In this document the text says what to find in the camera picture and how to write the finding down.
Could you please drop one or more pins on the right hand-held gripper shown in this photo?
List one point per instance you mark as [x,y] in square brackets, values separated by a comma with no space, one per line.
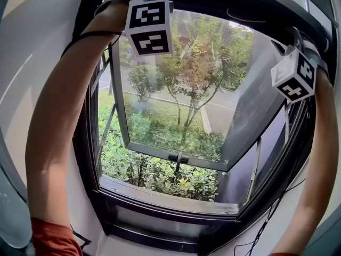
[298,79]

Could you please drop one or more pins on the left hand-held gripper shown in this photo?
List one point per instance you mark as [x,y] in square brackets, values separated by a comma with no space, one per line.
[149,28]

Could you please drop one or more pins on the person's left forearm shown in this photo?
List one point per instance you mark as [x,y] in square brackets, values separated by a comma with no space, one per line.
[66,103]

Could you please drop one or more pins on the person's right forearm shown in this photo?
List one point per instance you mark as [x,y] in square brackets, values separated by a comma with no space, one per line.
[317,156]

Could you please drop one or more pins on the grey glass window sash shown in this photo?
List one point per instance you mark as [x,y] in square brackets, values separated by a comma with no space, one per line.
[149,150]

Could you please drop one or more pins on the green trees outside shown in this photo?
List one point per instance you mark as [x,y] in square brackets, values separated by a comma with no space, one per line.
[191,71]

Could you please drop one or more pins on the green shrub hedge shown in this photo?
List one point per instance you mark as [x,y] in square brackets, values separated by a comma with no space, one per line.
[149,169]

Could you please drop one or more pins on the person's red shirt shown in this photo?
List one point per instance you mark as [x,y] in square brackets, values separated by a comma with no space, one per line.
[53,239]

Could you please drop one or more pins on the window with black frame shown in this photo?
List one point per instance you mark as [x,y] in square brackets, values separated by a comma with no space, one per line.
[82,156]

